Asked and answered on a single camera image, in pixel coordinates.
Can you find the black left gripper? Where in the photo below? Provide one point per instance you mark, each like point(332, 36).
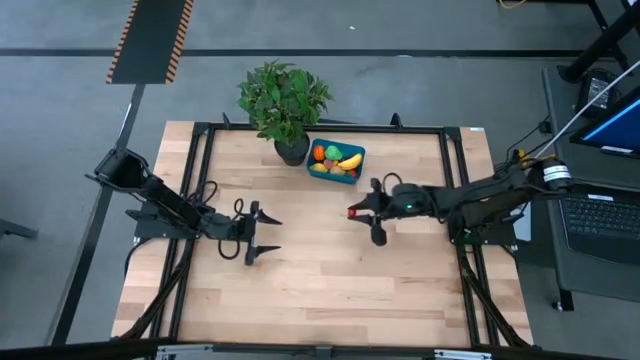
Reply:
point(247, 230)

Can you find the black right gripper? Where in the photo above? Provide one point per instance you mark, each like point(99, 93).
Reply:
point(400, 205)

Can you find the red toy cherry with stem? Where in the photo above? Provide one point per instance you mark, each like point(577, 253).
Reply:
point(352, 213)

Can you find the brown toy potato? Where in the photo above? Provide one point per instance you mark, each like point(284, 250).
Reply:
point(337, 170)

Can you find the yellow toy banana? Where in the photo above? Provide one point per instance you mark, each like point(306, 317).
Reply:
point(350, 162)

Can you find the small pink toy fruit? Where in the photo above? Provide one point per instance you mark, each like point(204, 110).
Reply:
point(328, 163)

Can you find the yellow toy lemon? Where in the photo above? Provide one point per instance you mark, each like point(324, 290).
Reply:
point(319, 167)

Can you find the round green toy fruit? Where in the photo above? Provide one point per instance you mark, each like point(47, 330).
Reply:
point(333, 152)

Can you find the orange toy pumpkin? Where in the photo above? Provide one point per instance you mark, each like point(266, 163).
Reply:
point(318, 152)

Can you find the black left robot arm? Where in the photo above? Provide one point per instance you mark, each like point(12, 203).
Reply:
point(165, 200)

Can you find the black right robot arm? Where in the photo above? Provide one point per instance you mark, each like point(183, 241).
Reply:
point(490, 195)

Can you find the blue plastic tupperware container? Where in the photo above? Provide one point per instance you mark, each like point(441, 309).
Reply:
point(357, 150)

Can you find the green plant in black pot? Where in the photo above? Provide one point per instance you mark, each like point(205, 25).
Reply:
point(282, 100)

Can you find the yellow power plug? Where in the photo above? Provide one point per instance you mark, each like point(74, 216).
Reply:
point(522, 156)

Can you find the black crossbar with silver brackets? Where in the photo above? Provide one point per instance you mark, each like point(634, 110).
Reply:
point(100, 352)

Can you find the dark grey desk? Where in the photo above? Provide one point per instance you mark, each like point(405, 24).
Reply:
point(560, 125)

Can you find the black mat with orange stripes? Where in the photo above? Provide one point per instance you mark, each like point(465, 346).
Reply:
point(150, 40)

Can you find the black laptop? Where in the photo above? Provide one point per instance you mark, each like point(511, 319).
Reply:
point(600, 220)

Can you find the white rod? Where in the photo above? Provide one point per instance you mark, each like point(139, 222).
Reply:
point(585, 113)

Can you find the grey furniture leg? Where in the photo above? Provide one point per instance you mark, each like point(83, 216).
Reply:
point(15, 230)

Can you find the black power adapter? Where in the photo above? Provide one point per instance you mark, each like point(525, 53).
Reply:
point(597, 92)

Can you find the monitor with blue screen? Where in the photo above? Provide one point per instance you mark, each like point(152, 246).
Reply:
point(620, 130)

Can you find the black stand legs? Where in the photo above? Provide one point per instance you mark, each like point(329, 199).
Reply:
point(600, 40)

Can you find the black aluminium table frame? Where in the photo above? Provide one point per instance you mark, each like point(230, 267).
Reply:
point(400, 128)

